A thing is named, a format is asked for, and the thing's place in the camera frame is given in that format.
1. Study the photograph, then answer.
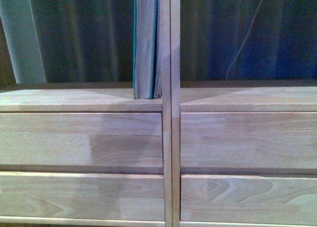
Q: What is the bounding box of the right wooden shelf cabinet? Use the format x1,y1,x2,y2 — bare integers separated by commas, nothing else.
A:
170,0,317,227

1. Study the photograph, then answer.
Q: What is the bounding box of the wooden shelf cabinet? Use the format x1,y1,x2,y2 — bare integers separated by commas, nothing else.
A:
0,0,172,227
170,0,317,227

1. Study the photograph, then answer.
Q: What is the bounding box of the left wooden shelf cabinet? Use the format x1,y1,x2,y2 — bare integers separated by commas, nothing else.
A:
0,0,172,227

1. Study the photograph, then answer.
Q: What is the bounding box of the thin book beside divider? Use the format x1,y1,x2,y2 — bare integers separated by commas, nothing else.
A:
153,0,162,99

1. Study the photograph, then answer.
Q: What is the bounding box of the upper left wooden drawer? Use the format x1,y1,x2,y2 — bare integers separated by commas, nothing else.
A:
0,113,163,168

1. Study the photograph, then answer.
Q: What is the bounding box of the wooden drawer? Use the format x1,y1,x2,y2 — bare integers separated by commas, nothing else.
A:
180,112,317,169
180,174,317,226
0,113,163,168
0,172,164,221

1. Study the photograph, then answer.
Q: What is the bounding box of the upper right wooden drawer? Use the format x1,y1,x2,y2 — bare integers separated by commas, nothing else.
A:
180,112,317,169

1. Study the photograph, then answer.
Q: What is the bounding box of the teal cover thick book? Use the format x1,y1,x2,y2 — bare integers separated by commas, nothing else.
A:
133,0,158,99

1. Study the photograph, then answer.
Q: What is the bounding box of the lower right wooden drawer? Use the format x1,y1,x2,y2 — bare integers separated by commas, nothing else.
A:
180,174,317,226

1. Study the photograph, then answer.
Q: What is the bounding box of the grey curtain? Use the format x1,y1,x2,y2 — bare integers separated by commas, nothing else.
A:
0,0,317,83

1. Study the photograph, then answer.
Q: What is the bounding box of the lower left wooden drawer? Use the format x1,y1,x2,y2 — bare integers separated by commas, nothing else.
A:
0,172,164,221

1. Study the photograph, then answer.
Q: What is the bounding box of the thin hanging grey cable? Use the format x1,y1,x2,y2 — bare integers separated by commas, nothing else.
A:
225,0,268,79

